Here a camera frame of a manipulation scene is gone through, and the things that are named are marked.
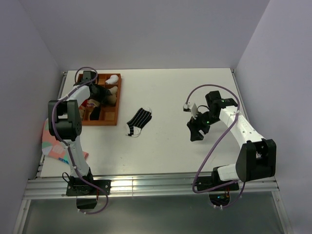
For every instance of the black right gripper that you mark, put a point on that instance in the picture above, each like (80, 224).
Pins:
(194, 126)

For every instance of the black rolled sock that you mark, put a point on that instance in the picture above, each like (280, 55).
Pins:
(95, 114)

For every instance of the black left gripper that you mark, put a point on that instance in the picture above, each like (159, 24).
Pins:
(105, 94)

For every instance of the beige rolled sock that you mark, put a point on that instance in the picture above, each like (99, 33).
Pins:
(91, 103)

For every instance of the brown compartment sock tray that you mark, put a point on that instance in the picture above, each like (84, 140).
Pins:
(108, 114)

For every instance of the black white striped sock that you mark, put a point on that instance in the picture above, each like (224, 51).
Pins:
(138, 121)

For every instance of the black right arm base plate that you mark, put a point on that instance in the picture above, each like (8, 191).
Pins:
(207, 182)

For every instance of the tan ribbed sock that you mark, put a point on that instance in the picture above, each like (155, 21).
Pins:
(112, 99)

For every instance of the white rolled sock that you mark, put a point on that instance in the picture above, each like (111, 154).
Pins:
(113, 79)

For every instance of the aluminium frame rail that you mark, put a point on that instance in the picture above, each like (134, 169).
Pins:
(121, 186)

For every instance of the tan patterned rolled sock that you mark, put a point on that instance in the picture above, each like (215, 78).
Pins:
(81, 112)

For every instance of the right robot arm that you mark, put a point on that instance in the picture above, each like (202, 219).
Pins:
(257, 156)

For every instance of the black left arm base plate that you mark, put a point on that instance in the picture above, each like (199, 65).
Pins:
(80, 188)

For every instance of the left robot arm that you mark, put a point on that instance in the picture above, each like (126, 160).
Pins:
(65, 123)

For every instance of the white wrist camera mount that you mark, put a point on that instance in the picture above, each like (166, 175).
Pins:
(192, 108)

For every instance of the red rolled sock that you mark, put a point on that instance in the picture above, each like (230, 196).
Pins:
(84, 103)

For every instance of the pink patterned sock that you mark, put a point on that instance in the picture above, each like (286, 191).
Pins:
(52, 147)

